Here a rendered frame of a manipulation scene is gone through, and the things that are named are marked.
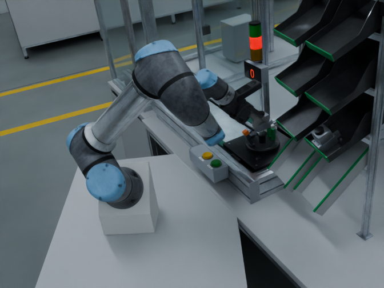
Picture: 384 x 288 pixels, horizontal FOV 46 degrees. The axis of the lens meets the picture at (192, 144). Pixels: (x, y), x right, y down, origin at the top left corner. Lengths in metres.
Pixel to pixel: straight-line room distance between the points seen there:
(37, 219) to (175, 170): 1.62
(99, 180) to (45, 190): 2.23
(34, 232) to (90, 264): 1.68
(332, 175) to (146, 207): 0.65
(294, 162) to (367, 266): 0.42
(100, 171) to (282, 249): 0.65
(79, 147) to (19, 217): 2.05
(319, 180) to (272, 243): 0.27
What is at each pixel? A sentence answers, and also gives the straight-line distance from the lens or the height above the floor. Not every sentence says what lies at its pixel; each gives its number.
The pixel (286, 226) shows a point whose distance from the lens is 1.67.
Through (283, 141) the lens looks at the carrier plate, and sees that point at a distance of 1.91.
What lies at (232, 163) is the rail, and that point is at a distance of 1.82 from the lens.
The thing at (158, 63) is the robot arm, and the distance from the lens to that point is 1.24.
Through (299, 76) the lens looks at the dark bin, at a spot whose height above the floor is 1.37.
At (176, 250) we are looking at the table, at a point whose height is 0.86.
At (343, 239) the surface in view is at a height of 0.86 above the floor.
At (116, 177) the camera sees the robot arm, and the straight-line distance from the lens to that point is 1.44.
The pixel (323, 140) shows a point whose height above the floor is 1.24.
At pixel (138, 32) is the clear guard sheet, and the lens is 2.92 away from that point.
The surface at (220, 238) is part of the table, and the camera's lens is 1.64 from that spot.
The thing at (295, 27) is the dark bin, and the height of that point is 1.53.
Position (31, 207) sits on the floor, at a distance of 3.55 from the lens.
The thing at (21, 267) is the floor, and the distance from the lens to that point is 3.09.
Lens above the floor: 1.99
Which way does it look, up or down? 32 degrees down
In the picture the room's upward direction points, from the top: 8 degrees counter-clockwise
